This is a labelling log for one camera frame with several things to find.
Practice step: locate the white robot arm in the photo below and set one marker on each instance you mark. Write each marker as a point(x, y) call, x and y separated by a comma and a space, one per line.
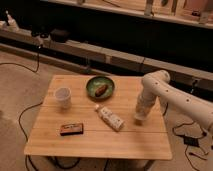
point(156, 84)

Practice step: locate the dark rectangular sponge block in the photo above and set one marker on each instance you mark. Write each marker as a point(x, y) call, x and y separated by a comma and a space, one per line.
point(71, 129)

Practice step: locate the brown sausage food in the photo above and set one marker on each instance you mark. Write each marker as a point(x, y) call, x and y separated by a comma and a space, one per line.
point(101, 90)

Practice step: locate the green plate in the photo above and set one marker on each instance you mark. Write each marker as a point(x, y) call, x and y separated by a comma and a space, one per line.
point(95, 82)

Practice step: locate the white tube bottle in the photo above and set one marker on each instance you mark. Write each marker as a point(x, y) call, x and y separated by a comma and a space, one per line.
point(110, 118)

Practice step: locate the wooden table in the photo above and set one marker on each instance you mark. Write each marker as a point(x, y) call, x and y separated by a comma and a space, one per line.
point(148, 141)

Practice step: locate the dark object on ledge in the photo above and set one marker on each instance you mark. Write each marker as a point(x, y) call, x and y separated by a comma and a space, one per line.
point(59, 35)

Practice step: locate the black power adapter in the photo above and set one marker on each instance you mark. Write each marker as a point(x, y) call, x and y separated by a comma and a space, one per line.
point(191, 141)

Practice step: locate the white bottle on ledge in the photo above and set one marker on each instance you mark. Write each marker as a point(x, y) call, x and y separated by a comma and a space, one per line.
point(12, 22)

